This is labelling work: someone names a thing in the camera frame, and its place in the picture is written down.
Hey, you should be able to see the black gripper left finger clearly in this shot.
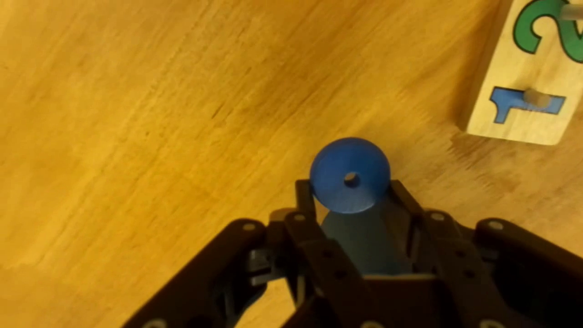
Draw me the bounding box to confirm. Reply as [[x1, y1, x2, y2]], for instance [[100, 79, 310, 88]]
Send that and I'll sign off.
[[120, 179, 366, 328]]

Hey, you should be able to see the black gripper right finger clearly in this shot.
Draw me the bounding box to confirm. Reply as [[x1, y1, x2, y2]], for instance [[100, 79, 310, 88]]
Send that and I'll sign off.
[[384, 179, 583, 328]]

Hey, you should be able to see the blue disk with hole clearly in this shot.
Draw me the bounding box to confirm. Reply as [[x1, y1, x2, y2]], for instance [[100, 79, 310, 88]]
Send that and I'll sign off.
[[308, 137, 392, 216]]

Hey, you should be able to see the wooden number peg board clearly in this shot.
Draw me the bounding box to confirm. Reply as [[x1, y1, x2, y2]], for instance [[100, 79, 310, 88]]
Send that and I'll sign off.
[[464, 0, 583, 148]]

